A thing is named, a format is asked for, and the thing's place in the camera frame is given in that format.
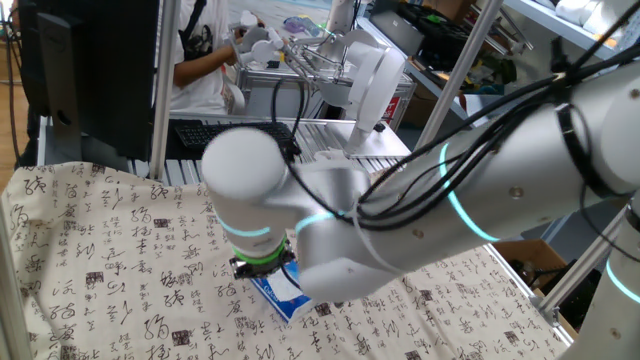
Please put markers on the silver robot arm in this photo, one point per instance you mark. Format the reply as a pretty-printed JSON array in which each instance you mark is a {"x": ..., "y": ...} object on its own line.
[{"x": 500, "y": 200}]

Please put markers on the red and white sign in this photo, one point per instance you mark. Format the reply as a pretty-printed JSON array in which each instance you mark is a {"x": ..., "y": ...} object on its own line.
[{"x": 392, "y": 110}]

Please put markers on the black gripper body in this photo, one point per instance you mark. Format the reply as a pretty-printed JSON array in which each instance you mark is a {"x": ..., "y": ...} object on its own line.
[{"x": 257, "y": 271}]

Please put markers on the person in printed white shirt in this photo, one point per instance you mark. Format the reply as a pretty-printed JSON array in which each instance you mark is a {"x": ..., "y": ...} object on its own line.
[{"x": 200, "y": 85}]

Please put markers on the aluminium table edge rail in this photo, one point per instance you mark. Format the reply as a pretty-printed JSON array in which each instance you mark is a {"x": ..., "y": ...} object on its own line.
[{"x": 525, "y": 295}]

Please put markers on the beige calligraphy tablecloth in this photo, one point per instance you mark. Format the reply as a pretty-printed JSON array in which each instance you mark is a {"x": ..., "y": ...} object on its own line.
[{"x": 100, "y": 250}]

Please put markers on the metal shelf rack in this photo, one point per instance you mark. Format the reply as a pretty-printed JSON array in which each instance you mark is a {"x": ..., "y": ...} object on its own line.
[{"x": 550, "y": 25}]

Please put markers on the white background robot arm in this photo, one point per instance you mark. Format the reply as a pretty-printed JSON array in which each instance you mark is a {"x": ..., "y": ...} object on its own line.
[{"x": 375, "y": 85}]

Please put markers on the black desk mat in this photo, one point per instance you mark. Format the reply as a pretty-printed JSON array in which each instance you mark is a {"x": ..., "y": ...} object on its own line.
[{"x": 175, "y": 152}]

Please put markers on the black keyboard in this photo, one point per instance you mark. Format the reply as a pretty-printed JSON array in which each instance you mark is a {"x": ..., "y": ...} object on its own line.
[{"x": 200, "y": 134}]

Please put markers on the blue tissue pack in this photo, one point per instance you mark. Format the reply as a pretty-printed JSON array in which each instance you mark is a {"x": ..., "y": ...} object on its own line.
[{"x": 280, "y": 305}]

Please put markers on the white pulled napkin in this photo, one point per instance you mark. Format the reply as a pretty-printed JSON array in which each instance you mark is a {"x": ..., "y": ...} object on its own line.
[{"x": 285, "y": 289}]

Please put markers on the metal cart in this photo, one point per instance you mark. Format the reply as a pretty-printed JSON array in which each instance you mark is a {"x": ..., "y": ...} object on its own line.
[{"x": 260, "y": 100}]

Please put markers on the grey laptop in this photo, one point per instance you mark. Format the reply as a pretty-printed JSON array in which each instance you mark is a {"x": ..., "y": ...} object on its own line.
[{"x": 397, "y": 32}]

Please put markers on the upright aluminium post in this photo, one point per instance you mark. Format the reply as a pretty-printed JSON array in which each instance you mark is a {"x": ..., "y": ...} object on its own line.
[{"x": 165, "y": 75}]

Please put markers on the slanted aluminium post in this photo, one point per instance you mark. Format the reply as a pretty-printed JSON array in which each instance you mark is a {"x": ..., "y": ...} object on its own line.
[{"x": 460, "y": 75}]

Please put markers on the aluminium post with foot bracket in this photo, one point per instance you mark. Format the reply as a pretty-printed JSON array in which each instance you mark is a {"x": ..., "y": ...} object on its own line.
[{"x": 575, "y": 280}]

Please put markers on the brown cardboard box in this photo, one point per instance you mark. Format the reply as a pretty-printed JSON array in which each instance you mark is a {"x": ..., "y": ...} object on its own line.
[{"x": 525, "y": 255}]

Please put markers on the black computer monitor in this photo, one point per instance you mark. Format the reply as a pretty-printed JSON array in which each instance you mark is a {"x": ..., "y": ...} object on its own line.
[{"x": 110, "y": 75}]

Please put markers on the black tool case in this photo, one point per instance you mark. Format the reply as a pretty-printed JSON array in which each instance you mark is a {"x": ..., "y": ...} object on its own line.
[{"x": 440, "y": 35}]

